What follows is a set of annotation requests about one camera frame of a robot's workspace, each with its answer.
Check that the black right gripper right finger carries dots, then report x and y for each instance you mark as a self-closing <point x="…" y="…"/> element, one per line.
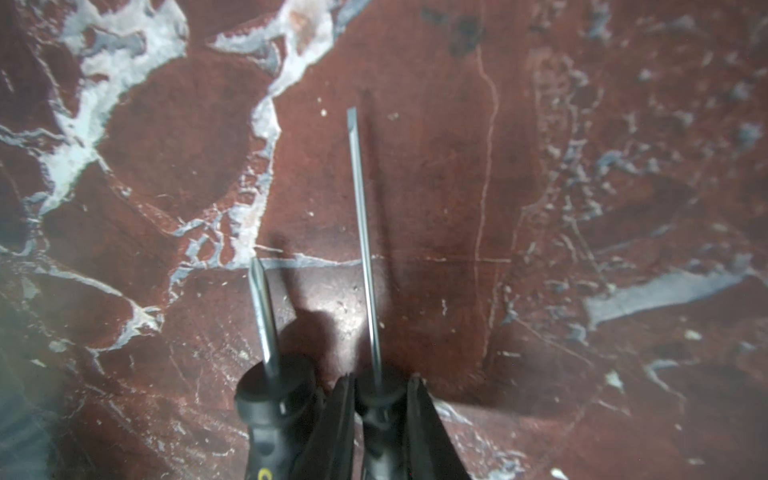
<point x="431" y="453"/>

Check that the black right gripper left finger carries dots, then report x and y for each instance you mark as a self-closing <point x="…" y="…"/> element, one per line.
<point x="329" y="453"/>

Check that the black yellow screwdriver short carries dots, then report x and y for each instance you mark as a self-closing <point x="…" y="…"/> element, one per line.
<point x="277" y="398"/>

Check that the black yellow screwdriver long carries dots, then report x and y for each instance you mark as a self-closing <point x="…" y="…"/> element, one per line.
<point x="381" y="389"/>

